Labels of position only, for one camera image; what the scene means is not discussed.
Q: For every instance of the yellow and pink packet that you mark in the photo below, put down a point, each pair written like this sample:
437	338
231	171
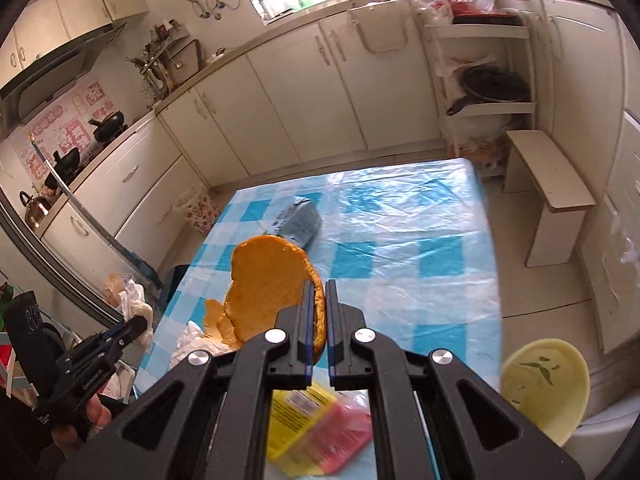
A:
320	425

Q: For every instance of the brass kettle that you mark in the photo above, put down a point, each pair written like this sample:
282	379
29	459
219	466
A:
35	210

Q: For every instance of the black cooking pot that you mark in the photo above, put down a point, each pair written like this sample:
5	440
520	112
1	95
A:
67	162

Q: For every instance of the patterned plastic bag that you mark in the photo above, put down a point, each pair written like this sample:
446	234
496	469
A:
480	152

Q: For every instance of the white drawer unit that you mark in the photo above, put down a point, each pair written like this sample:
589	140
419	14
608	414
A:
615	300

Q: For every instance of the white wooden stool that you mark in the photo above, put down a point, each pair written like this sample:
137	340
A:
547	175

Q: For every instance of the pink wall stickers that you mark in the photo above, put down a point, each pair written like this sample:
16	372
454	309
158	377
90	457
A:
75	127

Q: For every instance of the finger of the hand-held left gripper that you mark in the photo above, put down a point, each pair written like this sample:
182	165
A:
100	351
132	329

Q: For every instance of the black frying pan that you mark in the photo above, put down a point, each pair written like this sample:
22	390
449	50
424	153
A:
495	85

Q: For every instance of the heap of white plastic bags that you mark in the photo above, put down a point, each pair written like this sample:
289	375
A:
130	300

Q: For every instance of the white kitchen cabinets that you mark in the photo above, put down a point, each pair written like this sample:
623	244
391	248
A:
75	10
300	95

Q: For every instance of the clear plastic film scrap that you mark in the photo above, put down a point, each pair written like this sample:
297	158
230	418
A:
625	245

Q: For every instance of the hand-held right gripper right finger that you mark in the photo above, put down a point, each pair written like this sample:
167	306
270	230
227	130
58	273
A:
334	330

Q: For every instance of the yellow plastic basin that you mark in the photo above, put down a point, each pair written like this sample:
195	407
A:
545	390

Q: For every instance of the black wok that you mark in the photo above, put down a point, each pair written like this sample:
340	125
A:
107	127

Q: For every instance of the patterned waste basket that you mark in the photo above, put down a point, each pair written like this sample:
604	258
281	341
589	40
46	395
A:
197	212

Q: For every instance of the white tissue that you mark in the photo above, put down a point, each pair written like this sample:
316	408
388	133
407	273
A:
195	342

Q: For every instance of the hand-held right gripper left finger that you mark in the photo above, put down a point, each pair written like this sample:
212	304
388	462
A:
310	330

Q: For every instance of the white corner shelf rack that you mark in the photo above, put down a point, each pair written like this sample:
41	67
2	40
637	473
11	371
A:
480	32

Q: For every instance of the white lower kitchen cabinets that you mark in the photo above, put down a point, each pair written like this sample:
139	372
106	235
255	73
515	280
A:
300	95

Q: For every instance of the white red-printed plastic bag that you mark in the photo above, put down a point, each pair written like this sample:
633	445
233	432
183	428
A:
432	2

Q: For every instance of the person's left hand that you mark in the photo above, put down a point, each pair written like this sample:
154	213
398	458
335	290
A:
92	412

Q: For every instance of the orange fruit peel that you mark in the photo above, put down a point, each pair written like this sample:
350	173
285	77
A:
270	285

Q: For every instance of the grey-blue drink carton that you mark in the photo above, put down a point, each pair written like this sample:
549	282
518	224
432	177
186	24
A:
300	222

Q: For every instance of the blue checkered plastic tablecloth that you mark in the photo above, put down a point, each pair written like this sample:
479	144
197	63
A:
410	240

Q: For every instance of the white appliance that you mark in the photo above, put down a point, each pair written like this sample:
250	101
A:
600	440

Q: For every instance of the range hood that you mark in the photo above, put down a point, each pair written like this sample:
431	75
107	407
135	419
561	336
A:
50	67

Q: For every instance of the cluttered utensil rack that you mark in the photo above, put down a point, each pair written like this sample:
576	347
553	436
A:
175	62

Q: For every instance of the white upper kitchen cabinets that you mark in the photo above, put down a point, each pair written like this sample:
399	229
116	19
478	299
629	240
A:
75	10

